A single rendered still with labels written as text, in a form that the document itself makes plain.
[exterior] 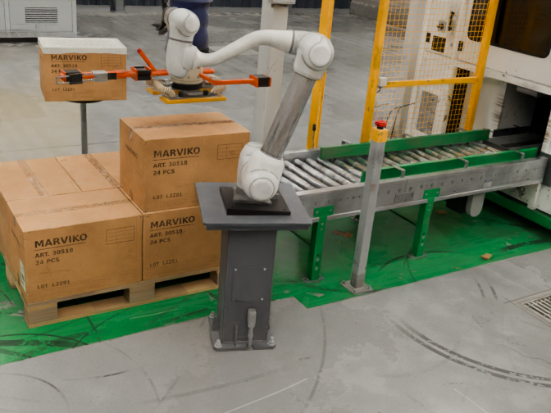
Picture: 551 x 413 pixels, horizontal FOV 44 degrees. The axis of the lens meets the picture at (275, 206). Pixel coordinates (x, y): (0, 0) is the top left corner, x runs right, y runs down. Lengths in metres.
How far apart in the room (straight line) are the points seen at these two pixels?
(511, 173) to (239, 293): 2.39
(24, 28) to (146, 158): 7.62
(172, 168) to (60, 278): 0.79
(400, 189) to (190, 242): 1.37
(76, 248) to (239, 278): 0.84
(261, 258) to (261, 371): 0.55
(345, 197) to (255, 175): 1.21
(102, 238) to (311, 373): 1.25
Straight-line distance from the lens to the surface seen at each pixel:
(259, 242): 3.24
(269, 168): 2.93
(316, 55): 2.82
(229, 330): 3.47
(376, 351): 3.63
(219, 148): 3.64
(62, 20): 11.08
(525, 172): 5.13
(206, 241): 3.82
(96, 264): 3.63
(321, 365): 3.46
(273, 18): 4.95
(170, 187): 3.60
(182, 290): 3.93
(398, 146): 4.95
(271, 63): 5.01
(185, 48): 2.99
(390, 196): 4.26
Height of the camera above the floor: 2.01
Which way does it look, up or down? 23 degrees down
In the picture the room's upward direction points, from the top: 5 degrees clockwise
